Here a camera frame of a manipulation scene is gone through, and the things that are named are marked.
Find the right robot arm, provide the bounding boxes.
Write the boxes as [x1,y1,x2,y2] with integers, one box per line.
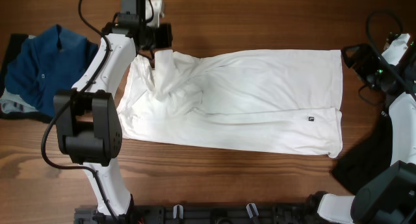
[273,34,415,223]

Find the black garment right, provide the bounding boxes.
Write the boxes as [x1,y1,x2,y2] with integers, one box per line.
[331,111,393,195]

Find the black cable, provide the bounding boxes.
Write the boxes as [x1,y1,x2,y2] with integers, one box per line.
[357,10,416,106]
[40,0,123,224]

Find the right black cable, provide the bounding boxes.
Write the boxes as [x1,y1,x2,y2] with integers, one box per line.
[357,10,416,106]

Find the light grey folded garment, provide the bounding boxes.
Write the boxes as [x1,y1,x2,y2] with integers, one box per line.
[1,34,37,114]

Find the white t-shirt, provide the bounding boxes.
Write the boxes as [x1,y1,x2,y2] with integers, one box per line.
[117,49,343,158]

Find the blue polo shirt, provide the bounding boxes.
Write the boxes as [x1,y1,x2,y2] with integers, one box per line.
[5,25,99,117]

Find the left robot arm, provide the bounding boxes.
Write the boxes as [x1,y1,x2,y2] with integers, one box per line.
[41,0,172,223]

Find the left black cable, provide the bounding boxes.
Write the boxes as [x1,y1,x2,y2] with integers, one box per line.
[40,0,123,224]

